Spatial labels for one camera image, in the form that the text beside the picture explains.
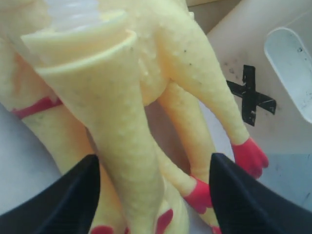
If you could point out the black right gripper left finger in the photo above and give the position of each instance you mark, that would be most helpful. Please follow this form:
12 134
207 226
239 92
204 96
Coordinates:
67 206

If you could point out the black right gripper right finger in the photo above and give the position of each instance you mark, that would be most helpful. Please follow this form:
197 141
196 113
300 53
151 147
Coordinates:
243 205

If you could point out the headless rubber chicken body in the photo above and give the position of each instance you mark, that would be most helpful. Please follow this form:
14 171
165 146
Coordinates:
179 69

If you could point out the chicken neck with white squeaker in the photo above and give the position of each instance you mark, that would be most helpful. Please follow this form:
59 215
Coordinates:
90 60

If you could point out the yellow rubber chicken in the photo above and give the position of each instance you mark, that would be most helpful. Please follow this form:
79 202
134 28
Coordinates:
23 93

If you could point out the cream bin marked X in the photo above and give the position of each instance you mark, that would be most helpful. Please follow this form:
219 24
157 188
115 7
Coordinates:
265 50

